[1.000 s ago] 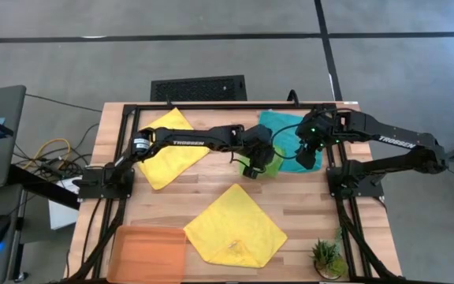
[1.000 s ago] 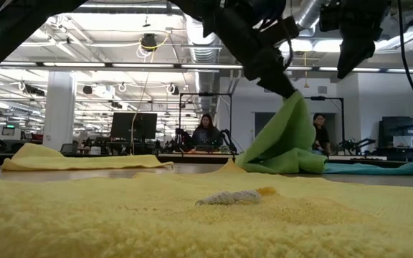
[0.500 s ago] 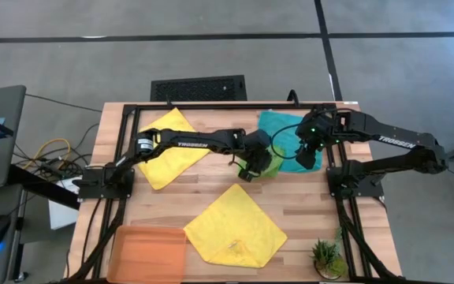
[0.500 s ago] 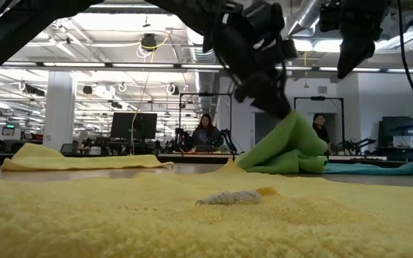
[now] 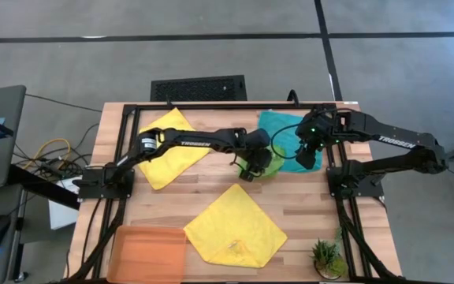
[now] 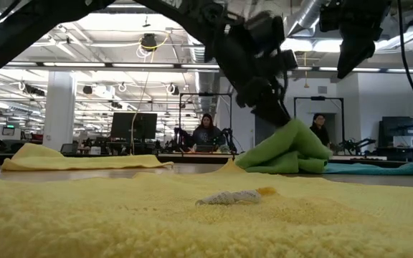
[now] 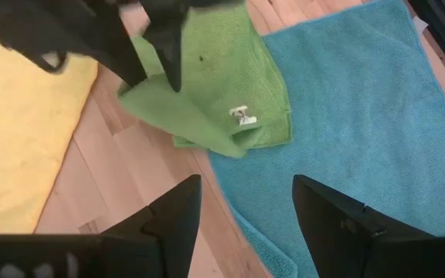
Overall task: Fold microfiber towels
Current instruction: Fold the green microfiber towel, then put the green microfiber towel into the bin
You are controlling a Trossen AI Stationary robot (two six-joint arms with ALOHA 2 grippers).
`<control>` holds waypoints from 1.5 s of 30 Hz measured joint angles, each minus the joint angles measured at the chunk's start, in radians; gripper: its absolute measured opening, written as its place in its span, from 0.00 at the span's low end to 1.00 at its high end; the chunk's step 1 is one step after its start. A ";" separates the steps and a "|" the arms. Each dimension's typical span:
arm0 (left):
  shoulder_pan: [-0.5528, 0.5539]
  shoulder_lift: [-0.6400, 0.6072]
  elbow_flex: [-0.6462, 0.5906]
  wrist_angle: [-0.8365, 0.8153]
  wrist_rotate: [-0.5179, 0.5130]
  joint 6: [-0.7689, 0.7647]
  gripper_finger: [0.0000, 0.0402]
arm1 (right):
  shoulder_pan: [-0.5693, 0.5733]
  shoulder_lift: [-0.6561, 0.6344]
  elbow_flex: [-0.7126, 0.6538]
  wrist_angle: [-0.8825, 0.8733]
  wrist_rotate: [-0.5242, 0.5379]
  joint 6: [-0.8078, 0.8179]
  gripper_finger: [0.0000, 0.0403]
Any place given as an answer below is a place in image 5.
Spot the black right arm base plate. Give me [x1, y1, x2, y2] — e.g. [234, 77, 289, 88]
[326, 165, 385, 199]

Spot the black desk beam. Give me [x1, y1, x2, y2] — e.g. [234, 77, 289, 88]
[8, 163, 80, 210]

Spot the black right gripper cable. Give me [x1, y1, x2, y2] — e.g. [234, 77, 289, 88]
[270, 123, 303, 161]

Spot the orange plastic tray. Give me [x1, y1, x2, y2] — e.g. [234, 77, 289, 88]
[106, 224, 188, 284]

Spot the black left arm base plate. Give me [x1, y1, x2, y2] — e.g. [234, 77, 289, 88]
[77, 167, 136, 200]

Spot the small yellow microfiber towel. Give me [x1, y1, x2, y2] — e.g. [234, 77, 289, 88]
[137, 106, 212, 191]

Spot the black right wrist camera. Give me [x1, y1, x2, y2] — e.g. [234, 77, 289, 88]
[294, 148, 318, 170]

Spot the black metal table frame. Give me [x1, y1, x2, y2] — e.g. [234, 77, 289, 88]
[67, 101, 404, 284]

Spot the green microfiber towel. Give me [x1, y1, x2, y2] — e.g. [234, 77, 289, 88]
[236, 144, 287, 179]

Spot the white paper sheet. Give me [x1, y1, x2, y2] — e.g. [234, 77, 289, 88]
[48, 177, 80, 231]

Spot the black cable bundle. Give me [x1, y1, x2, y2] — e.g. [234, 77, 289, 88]
[13, 122, 101, 182]

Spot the teal microfiber towel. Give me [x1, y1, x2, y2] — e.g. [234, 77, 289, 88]
[257, 110, 324, 174]

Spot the large yellow microfiber towel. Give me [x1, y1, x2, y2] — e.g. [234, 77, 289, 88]
[183, 183, 288, 269]

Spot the yellow cable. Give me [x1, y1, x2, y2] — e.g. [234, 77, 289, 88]
[32, 137, 73, 166]

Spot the thin black floor cable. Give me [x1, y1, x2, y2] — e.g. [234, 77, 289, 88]
[24, 92, 102, 114]

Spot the small potted green plant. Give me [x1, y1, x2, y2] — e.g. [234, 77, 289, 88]
[311, 228, 349, 281]

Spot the black perforated computer case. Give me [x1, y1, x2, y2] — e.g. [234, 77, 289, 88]
[151, 74, 248, 103]

